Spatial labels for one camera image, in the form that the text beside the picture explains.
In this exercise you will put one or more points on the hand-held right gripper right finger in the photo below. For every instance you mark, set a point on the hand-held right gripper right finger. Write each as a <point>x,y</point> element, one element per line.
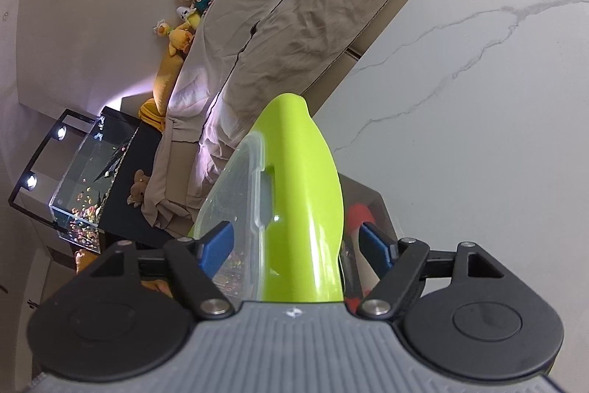
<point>375,249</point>

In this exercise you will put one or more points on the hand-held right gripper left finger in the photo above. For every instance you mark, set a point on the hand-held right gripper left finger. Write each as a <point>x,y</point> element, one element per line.
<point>216,248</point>

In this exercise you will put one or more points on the clear acrylic box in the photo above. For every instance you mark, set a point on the clear acrylic box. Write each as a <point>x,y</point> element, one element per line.
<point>368,199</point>

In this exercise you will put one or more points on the lime green clear-lid container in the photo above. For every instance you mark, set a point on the lime green clear-lid container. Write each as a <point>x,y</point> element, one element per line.
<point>299,199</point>

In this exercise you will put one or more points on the white marble desktop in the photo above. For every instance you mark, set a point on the white marble desktop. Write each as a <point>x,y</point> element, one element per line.
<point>460,98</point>

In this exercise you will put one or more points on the red white plush toy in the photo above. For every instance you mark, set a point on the red white plush toy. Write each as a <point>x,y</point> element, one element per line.
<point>359,218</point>

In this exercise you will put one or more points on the black cabinet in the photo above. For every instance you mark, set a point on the black cabinet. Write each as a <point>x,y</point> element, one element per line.
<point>138,227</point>

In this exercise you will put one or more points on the brown bear plush toy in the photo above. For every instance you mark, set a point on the brown bear plush toy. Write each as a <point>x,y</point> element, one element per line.
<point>138,189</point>

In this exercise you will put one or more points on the glass fish tank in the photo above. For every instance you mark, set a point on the glass fish tank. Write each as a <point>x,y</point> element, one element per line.
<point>92,186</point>

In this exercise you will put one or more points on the long yellow plush pillow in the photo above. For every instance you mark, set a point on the long yellow plush pillow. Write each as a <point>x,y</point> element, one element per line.
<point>165,77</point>

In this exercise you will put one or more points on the orange yellow plush toy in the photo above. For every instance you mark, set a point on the orange yellow plush toy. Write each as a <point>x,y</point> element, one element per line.
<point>180,41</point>

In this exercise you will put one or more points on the yellow duck plush toy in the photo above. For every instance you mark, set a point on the yellow duck plush toy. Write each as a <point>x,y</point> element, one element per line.
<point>162,28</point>

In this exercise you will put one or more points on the small white yellow plush toy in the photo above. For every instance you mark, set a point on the small white yellow plush toy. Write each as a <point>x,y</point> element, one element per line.
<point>185,13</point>

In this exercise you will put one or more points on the teal doll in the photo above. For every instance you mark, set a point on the teal doll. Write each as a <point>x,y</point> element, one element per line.
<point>202,1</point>

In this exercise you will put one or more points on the beige covered sofa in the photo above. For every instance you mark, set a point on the beige covered sofa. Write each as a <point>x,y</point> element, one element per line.
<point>322,6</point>

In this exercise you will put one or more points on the black lamp frame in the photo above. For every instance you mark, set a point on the black lamp frame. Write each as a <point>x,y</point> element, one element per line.
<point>46,144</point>

